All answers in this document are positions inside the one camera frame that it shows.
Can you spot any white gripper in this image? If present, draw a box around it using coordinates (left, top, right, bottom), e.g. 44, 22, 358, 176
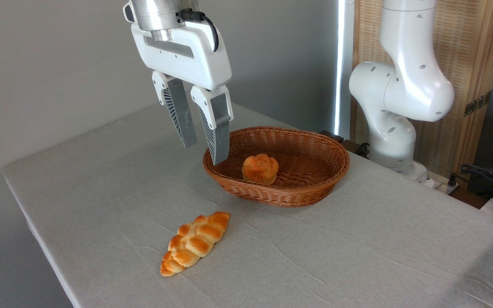
131, 19, 234, 166

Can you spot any long braided bread loaf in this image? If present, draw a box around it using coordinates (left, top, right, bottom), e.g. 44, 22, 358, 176
160, 211, 231, 277

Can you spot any round golden bread roll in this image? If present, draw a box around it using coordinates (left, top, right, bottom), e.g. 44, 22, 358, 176
242, 154, 279, 186

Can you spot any brown wicker basket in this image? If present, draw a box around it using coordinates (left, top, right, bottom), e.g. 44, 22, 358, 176
202, 126, 350, 208

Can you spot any small black box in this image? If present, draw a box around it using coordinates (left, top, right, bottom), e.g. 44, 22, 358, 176
320, 130, 345, 143

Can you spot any grey tablecloth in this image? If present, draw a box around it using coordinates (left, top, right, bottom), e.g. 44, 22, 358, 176
2, 102, 493, 308

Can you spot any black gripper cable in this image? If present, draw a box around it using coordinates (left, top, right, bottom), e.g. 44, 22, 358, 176
176, 9, 220, 53

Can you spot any black cable bundle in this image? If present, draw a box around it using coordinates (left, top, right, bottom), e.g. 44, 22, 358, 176
450, 164, 493, 198

